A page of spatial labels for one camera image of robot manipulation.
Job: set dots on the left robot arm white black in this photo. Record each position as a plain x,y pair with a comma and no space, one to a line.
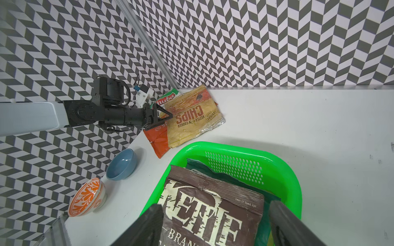
22,118

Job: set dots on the blue bowl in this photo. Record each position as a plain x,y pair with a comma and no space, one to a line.
122,166

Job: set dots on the green plastic basket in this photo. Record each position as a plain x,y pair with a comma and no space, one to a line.
256,168

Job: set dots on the orange patterned bowl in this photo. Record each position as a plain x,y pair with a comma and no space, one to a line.
90,197

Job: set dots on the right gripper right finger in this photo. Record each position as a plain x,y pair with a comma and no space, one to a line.
288,230

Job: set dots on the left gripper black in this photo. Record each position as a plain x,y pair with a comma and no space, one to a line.
145,117

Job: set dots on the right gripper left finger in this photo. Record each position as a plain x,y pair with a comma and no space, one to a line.
145,231

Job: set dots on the green Real chips bag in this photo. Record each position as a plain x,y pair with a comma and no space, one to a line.
263,236

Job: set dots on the red orange snack bag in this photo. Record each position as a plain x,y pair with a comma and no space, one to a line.
158,139

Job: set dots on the brown dark snack bag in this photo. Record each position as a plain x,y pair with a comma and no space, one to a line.
203,211

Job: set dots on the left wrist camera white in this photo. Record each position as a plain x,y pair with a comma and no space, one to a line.
144,93

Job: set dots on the orange Chips bag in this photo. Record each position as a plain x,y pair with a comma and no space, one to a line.
194,113

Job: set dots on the green red Chuba bag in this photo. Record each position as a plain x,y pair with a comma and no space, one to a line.
170,95

